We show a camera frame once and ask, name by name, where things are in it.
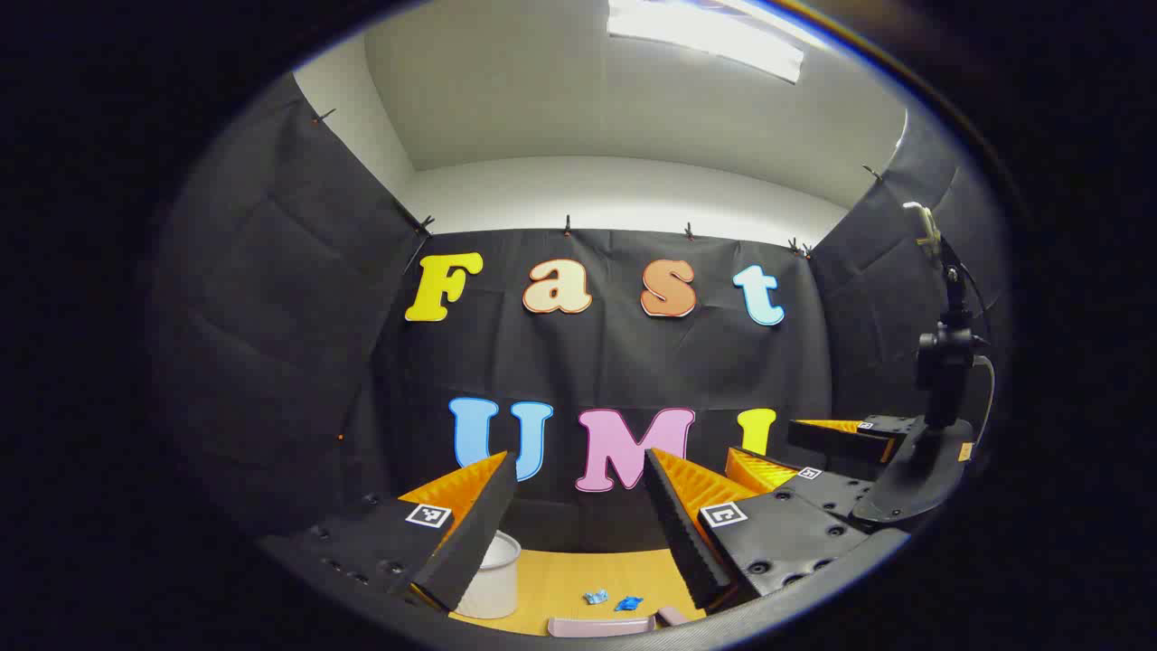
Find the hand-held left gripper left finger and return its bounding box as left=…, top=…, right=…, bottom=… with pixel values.
left=260, top=450, right=519, bottom=613

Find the ceiling light panel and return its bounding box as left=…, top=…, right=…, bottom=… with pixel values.
left=607, top=0, right=805, bottom=84

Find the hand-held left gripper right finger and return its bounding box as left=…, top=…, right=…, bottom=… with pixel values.
left=644, top=447, right=873, bottom=611

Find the row of black cloth clips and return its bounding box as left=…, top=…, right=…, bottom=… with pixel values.
left=312, top=107, right=885, bottom=259

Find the white garbage bin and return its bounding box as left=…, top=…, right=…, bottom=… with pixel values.
left=455, top=531, right=522, bottom=620

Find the black backdrop cloth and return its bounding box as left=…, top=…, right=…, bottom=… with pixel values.
left=154, top=72, right=1009, bottom=557

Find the pink dustpan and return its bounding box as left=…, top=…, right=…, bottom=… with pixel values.
left=547, top=615, right=657, bottom=639

